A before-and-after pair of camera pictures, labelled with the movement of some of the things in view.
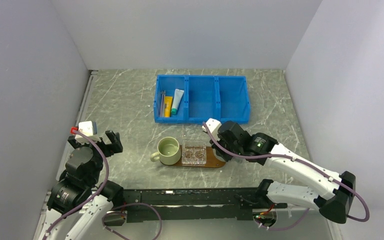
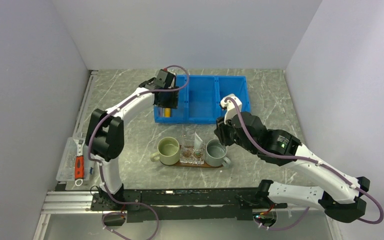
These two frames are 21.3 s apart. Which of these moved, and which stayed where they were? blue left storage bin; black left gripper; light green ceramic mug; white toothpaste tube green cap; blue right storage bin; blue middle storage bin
Moved: black left gripper; white toothpaste tube green cap
Stayed: blue right storage bin; light green ceramic mug; blue middle storage bin; blue left storage bin
